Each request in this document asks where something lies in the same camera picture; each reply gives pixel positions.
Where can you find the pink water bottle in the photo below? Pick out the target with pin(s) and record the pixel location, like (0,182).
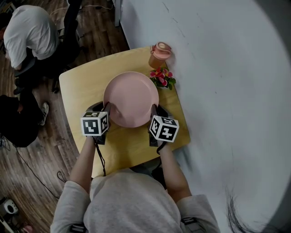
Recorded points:
(159,55)

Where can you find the white round device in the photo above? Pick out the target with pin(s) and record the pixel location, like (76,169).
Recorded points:
(10,207)

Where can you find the black office chair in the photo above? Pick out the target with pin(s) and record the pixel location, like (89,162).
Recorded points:
(70,34)

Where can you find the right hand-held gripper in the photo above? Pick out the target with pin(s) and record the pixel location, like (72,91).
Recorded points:
(167,132)

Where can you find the person's right forearm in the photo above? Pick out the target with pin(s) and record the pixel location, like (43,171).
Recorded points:
(175,175)

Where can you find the pink big plate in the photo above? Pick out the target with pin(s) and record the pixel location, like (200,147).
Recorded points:
(130,97)

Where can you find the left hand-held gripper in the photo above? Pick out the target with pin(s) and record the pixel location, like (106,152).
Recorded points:
(91,126)

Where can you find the person's left forearm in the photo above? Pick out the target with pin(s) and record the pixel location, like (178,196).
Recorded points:
(84,163)

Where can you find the person's grey sweatshirt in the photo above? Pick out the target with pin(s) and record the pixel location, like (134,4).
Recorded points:
(131,204)

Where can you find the potted pink flowers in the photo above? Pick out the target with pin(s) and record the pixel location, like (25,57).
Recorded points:
(162,78)

